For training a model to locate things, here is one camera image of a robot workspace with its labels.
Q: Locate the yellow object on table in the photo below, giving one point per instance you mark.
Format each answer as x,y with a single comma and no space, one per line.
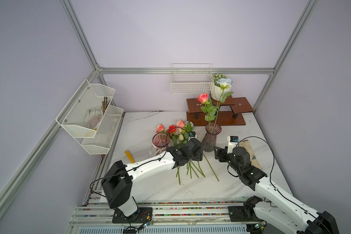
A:
129,156

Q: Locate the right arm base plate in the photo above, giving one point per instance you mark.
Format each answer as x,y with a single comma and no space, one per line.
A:
242,214

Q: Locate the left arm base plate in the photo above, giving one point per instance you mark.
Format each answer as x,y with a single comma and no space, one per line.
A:
142,215

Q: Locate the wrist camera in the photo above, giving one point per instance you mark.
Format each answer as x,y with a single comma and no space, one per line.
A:
192,135
233,141

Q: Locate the beige cloth with grey patches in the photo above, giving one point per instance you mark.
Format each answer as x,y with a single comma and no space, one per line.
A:
249,149

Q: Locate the brown wooden tiered stand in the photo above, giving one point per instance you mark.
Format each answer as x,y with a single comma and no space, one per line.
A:
238,106

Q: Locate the pink glass vase with ribbon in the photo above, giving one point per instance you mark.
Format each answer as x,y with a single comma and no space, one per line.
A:
160,143

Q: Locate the white blue rose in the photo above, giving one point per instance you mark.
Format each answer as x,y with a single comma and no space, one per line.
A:
219,103

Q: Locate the white two-tier mesh shelf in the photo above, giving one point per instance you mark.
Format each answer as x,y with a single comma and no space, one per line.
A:
71,118

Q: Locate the white pot with green plant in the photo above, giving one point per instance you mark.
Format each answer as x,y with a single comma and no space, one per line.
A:
222,86

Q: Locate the purple ribbed glass vase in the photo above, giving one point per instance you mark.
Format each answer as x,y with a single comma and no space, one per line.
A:
209,140

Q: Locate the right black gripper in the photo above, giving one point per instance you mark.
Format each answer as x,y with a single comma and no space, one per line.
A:
222,151

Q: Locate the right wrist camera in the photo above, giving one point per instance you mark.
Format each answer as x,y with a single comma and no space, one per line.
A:
233,141

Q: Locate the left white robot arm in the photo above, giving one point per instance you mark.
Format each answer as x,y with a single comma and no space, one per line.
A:
119,180

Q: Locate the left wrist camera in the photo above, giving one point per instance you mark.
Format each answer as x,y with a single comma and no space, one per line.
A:
192,135

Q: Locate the white wire wall basket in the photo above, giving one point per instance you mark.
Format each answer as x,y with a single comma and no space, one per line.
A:
191,78

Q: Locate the large pink rose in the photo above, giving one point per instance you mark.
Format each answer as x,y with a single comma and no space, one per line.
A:
180,124

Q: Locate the glass item in shelf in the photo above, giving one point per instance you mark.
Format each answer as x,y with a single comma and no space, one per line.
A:
93,117

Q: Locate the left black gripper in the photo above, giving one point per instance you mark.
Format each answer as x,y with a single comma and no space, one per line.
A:
198,155

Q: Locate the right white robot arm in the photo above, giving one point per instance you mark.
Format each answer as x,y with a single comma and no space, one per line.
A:
285,212

